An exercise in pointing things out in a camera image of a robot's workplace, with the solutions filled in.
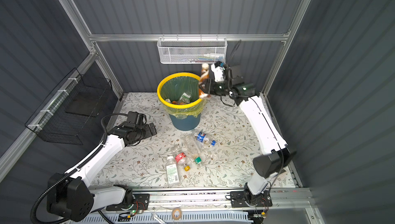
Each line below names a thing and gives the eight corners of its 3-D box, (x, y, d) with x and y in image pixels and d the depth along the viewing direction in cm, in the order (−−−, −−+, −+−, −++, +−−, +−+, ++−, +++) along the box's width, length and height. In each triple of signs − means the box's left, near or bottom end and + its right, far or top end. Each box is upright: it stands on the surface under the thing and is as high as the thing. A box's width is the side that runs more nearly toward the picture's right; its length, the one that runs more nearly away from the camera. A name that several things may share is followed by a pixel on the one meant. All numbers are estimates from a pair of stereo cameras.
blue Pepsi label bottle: (193, 140, 97) (193, 136, 93) (196, 134, 100) (196, 130, 95) (214, 148, 93) (214, 144, 89) (216, 142, 96) (217, 138, 92)
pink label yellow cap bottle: (181, 174, 84) (180, 171, 79) (171, 151, 92) (170, 147, 88) (192, 168, 86) (192, 165, 81) (182, 146, 94) (181, 142, 90)
